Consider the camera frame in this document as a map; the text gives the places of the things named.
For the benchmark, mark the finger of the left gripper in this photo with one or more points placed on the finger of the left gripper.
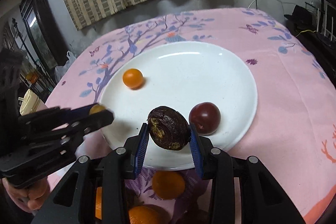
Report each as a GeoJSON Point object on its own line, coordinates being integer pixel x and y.
{"type": "Point", "coordinates": [56, 114]}
{"type": "Point", "coordinates": [47, 132]}

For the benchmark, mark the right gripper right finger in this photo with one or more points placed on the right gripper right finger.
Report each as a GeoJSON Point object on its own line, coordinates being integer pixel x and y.
{"type": "Point", "coordinates": [212, 163]}

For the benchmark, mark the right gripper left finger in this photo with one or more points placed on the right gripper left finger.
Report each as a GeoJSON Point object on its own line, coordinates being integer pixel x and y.
{"type": "Point", "coordinates": [123, 163]}

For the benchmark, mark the brownish yellow longan fruit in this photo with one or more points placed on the brownish yellow longan fruit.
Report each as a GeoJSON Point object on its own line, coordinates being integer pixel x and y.
{"type": "Point", "coordinates": [96, 109]}

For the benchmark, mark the dark red plum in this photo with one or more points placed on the dark red plum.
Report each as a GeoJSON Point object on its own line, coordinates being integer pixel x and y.
{"type": "Point", "coordinates": [206, 118]}

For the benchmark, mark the dark wrinkled passion fruit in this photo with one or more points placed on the dark wrinkled passion fruit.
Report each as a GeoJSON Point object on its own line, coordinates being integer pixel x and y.
{"type": "Point", "coordinates": [168, 128]}

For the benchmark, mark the orange tangerine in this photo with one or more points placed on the orange tangerine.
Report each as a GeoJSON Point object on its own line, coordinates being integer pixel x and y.
{"type": "Point", "coordinates": [98, 208]}

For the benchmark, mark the small orange kumquat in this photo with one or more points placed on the small orange kumquat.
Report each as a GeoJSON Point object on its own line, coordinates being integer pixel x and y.
{"type": "Point", "coordinates": [133, 78]}

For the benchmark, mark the left hand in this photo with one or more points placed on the left hand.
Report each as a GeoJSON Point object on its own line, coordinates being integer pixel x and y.
{"type": "Point", "coordinates": [29, 199]}

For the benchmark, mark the lidded drink cup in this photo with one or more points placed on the lidded drink cup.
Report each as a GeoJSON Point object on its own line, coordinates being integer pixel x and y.
{"type": "Point", "coordinates": [31, 103]}

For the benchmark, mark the orange mandarin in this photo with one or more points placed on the orange mandarin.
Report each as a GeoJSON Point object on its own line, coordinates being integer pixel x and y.
{"type": "Point", "coordinates": [168, 185]}

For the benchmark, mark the large orange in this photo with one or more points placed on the large orange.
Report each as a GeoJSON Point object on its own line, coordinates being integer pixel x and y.
{"type": "Point", "coordinates": [144, 215]}

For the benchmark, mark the pink deer tablecloth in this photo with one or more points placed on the pink deer tablecloth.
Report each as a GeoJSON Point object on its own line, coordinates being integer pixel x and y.
{"type": "Point", "coordinates": [293, 132]}

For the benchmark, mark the white oval plate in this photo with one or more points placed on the white oval plate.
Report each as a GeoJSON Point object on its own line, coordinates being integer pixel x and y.
{"type": "Point", "coordinates": [181, 75]}

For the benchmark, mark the dark framed mirror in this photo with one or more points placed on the dark framed mirror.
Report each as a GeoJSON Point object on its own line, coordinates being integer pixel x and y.
{"type": "Point", "coordinates": [43, 33]}

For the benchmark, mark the black shelf with electronics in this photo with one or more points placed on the black shelf with electronics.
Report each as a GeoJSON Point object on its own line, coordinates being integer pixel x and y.
{"type": "Point", "coordinates": [318, 20]}

